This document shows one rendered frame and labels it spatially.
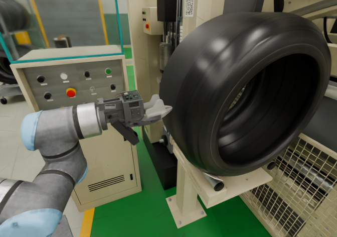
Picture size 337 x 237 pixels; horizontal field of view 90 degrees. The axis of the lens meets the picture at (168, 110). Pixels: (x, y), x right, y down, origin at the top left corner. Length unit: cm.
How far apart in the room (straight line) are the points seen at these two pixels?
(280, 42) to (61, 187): 62
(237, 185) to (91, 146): 95
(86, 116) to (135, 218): 134
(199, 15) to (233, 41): 35
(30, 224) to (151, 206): 136
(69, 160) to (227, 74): 46
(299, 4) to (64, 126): 95
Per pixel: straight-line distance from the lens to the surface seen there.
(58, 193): 48
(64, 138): 48
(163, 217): 169
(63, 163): 52
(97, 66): 112
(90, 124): 46
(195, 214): 170
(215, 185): 74
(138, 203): 176
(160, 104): 49
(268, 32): 51
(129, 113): 46
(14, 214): 47
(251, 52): 47
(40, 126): 48
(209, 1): 82
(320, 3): 92
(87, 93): 118
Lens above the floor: 149
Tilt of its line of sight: 30 degrees down
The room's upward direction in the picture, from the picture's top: straight up
